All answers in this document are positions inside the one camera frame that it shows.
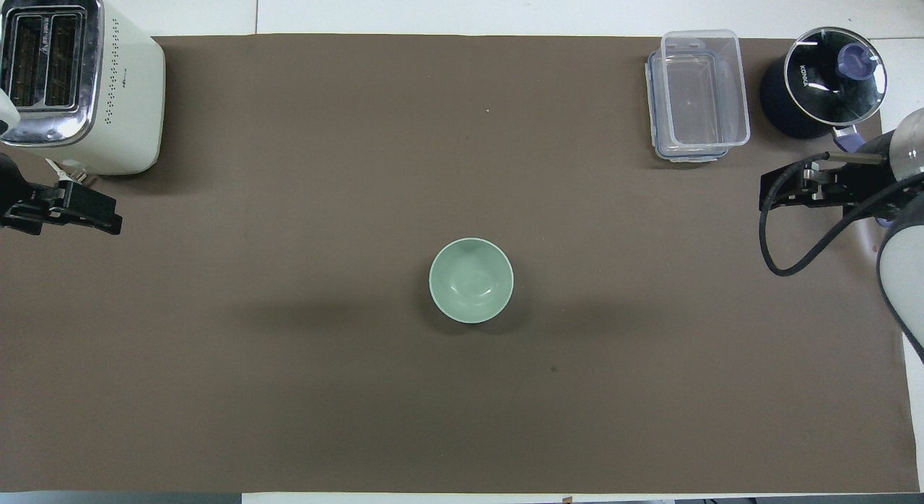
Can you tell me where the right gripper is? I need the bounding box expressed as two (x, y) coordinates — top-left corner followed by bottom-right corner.
(836, 152), (900, 203)

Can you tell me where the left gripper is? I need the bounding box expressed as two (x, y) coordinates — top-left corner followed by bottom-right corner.
(0, 152), (53, 236)

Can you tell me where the green bowl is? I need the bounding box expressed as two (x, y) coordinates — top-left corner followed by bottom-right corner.
(429, 238), (515, 325)

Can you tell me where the glass pot lid purple knob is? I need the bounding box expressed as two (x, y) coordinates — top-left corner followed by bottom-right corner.
(784, 27), (888, 126)

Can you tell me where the dark blue pot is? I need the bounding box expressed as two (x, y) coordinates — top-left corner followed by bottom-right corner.
(759, 51), (868, 153)

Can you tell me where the white toaster with chrome top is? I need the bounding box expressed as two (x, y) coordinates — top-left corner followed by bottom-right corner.
(0, 0), (167, 177)

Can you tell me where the clear plastic container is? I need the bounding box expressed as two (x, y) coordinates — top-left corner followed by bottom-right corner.
(660, 30), (751, 148)

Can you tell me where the blue-rimmed container lid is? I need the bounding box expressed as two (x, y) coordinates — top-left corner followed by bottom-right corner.
(645, 50), (731, 162)

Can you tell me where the black cable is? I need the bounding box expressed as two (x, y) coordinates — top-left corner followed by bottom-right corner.
(758, 152), (924, 277)

